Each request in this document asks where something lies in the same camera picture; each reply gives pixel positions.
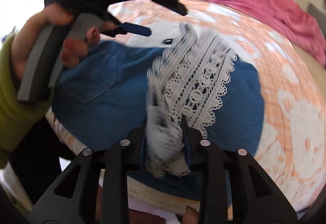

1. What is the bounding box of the blue denim pants lace trim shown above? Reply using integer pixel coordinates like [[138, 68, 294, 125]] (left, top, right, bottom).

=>
[[50, 21, 266, 201]]

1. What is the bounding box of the person's left hand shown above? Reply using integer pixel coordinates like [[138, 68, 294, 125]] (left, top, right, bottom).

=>
[[10, 3, 121, 80]]

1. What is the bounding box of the orange bear pattern blanket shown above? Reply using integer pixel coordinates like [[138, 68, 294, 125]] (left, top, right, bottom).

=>
[[46, 0, 325, 211]]

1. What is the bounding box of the person's right hand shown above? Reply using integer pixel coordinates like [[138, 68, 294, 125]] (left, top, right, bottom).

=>
[[182, 205, 199, 224]]

